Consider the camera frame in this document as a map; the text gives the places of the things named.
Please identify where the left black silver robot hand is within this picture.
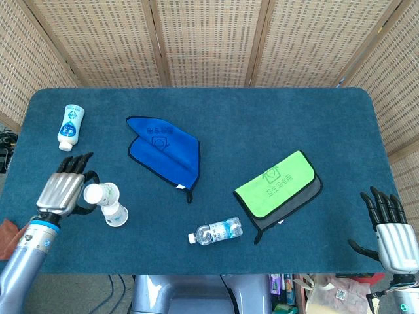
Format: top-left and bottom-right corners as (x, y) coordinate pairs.
(35, 152), (100, 220)

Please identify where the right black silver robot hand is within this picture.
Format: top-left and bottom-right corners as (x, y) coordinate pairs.
(347, 186), (419, 275)

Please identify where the white paper cup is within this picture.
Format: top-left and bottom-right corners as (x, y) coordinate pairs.
(82, 182), (120, 208)
(100, 201), (130, 228)

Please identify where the white yogurt drink bottle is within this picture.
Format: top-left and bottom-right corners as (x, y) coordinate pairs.
(57, 104), (86, 152)

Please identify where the reddish brown cloth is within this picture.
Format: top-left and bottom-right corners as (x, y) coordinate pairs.
(0, 218), (26, 261)

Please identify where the beige paper bag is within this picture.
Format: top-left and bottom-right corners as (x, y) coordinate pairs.
(302, 273), (373, 314)

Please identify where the blue microfibre cloth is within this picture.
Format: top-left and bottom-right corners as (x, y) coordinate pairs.
(126, 115), (201, 204)

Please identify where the green grey microfibre cloth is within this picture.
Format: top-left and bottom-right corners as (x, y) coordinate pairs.
(232, 150), (323, 245)

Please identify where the clear plastic water bottle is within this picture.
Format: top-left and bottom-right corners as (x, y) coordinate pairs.
(187, 217), (244, 246)

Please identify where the grey robot torso base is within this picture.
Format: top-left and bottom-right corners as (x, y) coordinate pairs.
(130, 273), (273, 314)

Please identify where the dark teal table mat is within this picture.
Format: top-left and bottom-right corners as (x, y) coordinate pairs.
(0, 87), (410, 275)

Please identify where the woven bamboo folding screen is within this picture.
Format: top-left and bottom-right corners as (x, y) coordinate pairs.
(0, 0), (419, 210)

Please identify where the black cable bundle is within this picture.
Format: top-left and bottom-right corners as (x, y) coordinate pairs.
(0, 128), (19, 173)

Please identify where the blue floor cable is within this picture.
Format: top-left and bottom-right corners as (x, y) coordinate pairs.
(90, 273), (127, 314)

